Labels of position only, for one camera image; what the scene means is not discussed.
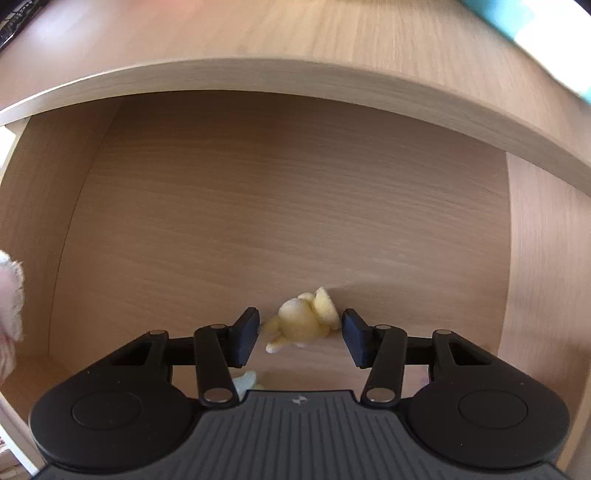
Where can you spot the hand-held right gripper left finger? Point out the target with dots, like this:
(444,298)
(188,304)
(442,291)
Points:
(247,337)

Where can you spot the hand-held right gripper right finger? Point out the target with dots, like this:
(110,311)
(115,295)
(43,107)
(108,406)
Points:
(353,337)

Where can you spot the pale yellow small toy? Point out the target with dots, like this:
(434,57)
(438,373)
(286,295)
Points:
(247,382)

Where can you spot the yellow rabbit toy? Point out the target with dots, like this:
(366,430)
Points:
(300,323)

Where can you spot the wide white drawer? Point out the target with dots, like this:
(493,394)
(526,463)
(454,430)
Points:
(277,207)

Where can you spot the blue wet wipes pack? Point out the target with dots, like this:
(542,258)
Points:
(531,37)

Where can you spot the black keyboard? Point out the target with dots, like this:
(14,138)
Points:
(14,21)

